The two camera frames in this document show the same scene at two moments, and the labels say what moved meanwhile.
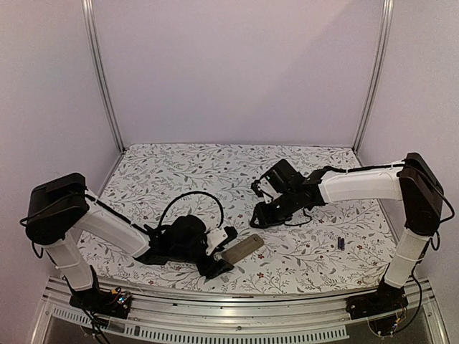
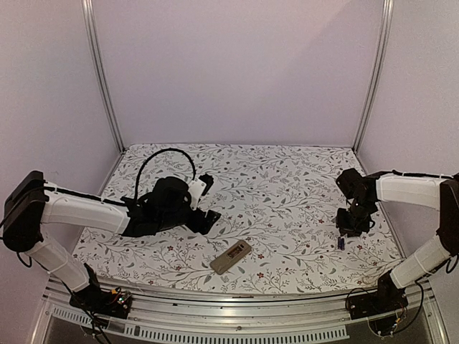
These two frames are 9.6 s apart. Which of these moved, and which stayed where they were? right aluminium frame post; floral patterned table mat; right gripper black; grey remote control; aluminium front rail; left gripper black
Moved: right gripper black; left gripper black; grey remote control
Stayed: aluminium front rail; right aluminium frame post; floral patterned table mat
